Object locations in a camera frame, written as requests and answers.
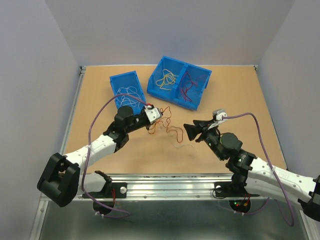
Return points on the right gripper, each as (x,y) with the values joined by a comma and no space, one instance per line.
(192,130)

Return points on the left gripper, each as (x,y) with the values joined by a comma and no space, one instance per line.
(148,125)

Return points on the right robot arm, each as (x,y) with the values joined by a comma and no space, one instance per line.
(254,175)

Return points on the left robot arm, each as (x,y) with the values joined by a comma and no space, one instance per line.
(64,176)

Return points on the small blue bin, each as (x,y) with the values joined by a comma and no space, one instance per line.
(128,83)

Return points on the blue double-compartment bin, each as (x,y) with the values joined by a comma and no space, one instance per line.
(178,82)

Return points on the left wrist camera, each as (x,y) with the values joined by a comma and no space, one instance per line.
(153,113)

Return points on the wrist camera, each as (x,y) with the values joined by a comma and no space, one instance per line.
(217,118)
(153,113)

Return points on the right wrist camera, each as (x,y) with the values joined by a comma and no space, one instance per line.
(217,118)

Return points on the aluminium rail frame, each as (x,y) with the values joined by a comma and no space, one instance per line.
(169,185)

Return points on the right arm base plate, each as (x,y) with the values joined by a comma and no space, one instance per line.
(224,189)

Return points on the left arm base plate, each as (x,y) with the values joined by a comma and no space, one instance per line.
(117,190)

